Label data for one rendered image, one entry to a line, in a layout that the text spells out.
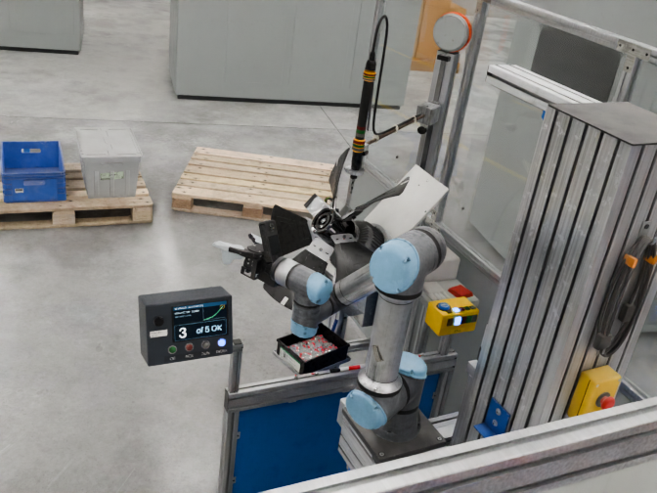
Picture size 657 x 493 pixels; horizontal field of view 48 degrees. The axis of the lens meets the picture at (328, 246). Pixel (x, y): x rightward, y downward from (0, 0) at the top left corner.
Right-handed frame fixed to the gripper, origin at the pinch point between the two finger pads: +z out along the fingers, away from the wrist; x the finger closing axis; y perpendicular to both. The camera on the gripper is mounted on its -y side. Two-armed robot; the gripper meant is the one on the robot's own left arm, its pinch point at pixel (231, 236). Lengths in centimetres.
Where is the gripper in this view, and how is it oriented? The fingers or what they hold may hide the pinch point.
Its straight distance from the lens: 212.8
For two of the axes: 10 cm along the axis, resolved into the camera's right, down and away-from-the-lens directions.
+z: -7.8, -3.7, 5.0
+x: 5.9, -1.7, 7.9
